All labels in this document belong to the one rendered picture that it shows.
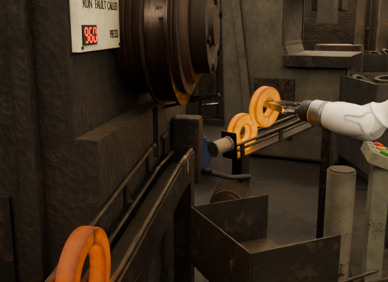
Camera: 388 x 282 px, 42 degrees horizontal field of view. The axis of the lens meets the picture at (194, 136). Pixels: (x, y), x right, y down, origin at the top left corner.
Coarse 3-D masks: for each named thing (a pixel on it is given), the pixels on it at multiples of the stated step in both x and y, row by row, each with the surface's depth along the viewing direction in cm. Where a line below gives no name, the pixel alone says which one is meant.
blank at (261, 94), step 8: (264, 88) 183; (272, 88) 185; (256, 96) 181; (264, 96) 183; (272, 96) 186; (256, 104) 181; (256, 112) 181; (264, 112) 190; (272, 112) 188; (256, 120) 183; (264, 120) 186; (272, 120) 189
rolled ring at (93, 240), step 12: (84, 228) 88; (96, 228) 89; (72, 240) 84; (84, 240) 84; (96, 240) 90; (108, 240) 96; (72, 252) 82; (84, 252) 84; (96, 252) 94; (108, 252) 96; (60, 264) 81; (72, 264) 81; (96, 264) 95; (108, 264) 96; (60, 276) 81; (72, 276) 80; (96, 276) 95; (108, 276) 96
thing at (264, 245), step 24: (192, 216) 112; (216, 216) 115; (240, 216) 118; (264, 216) 121; (192, 240) 113; (216, 240) 102; (240, 240) 120; (264, 240) 121; (312, 240) 95; (336, 240) 97; (192, 264) 114; (216, 264) 103; (240, 264) 93; (264, 264) 91; (288, 264) 93; (312, 264) 96; (336, 264) 98
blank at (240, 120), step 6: (240, 114) 194; (246, 114) 194; (234, 120) 192; (240, 120) 192; (246, 120) 195; (228, 126) 193; (234, 126) 191; (240, 126) 193; (246, 126) 198; (252, 126) 198; (234, 132) 191; (246, 132) 200; (252, 132) 199; (240, 138) 194; (246, 138) 198; (246, 144) 197; (246, 150) 198
